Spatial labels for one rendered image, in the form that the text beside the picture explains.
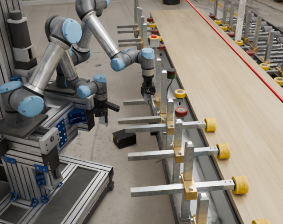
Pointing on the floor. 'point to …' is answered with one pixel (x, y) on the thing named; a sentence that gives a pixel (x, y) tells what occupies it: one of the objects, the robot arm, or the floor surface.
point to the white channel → (240, 19)
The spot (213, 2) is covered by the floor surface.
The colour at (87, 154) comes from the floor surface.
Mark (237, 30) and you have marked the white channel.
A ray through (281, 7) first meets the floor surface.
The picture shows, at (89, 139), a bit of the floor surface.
